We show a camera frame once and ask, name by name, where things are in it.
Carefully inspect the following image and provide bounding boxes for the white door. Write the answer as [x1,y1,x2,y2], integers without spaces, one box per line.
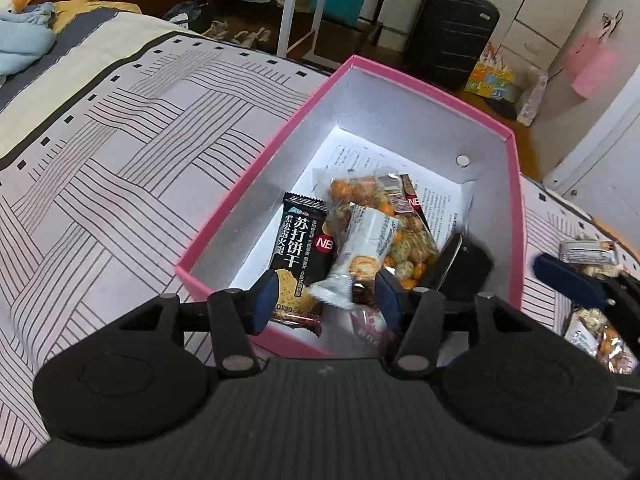
[544,80,640,221]

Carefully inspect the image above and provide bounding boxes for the pink cardboard box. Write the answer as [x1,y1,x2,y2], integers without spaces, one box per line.
[175,55,526,359]

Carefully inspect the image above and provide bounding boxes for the printed white paper sheet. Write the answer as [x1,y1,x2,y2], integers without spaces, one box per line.
[232,127,473,356]

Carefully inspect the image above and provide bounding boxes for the yellow cloth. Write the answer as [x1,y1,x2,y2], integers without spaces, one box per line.
[50,0,142,34]

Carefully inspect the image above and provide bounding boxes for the clear bag of coated peanuts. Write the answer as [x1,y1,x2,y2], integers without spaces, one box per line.
[314,172,443,293]
[562,307,640,377]

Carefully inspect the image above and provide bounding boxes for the grey snack bar wrapper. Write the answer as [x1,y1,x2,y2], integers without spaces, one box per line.
[559,239,623,267]

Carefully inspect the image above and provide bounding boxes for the colourful gift bag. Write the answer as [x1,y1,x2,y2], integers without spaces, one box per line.
[465,45,516,104]

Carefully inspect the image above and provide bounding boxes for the small black cracker packet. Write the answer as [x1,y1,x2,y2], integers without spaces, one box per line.
[267,191,337,336]

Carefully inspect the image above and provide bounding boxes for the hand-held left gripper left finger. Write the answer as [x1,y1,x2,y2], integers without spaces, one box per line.
[119,269,281,380]

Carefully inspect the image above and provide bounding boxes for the black hard-shell suitcase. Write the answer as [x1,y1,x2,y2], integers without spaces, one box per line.
[402,0,501,92]

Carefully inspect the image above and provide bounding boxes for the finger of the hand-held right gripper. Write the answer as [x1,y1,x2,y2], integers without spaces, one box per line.
[434,233,495,296]
[532,252,640,322]

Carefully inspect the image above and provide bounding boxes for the pink hanging bag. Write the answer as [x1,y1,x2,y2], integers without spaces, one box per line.
[565,32,632,99]

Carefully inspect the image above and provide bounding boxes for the dark bag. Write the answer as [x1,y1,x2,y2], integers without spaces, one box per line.
[160,0,214,34]

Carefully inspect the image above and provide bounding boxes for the white plastic package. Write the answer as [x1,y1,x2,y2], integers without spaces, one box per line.
[515,67,549,126]

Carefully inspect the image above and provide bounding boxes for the wooden side table white legs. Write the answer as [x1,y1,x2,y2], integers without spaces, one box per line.
[276,0,335,68]

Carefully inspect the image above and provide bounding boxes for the large black cracker packet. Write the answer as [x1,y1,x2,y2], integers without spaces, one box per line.
[399,174,443,251]

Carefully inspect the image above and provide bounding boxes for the white wardrobe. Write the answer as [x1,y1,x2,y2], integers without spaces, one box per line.
[395,0,607,72]

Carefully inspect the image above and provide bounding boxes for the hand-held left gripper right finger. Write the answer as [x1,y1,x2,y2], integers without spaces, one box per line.
[374,268,534,381]

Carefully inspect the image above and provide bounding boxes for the pair of light shoes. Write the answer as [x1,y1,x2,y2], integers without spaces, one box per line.
[210,20,274,49]

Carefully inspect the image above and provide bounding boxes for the white cake roll packet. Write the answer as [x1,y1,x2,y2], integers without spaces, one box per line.
[306,202,403,311]

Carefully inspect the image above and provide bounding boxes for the black round floor pad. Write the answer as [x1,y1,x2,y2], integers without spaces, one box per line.
[487,95,521,120]

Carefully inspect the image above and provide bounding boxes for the light blue blanket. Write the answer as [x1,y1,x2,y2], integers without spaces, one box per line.
[0,2,56,86]

